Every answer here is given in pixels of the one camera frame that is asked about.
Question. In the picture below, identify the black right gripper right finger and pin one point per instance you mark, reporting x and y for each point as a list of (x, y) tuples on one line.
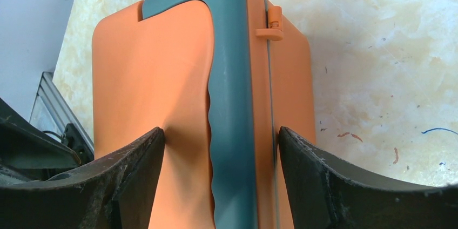
[(325, 191)]

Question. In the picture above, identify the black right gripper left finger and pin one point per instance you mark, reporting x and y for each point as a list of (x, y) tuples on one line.
[(114, 191)]

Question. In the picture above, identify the orange medicine box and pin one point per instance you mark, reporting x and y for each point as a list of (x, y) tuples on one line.
[(220, 78)]

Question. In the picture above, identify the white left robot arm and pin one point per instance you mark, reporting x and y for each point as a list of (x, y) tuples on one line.
[(29, 154)]

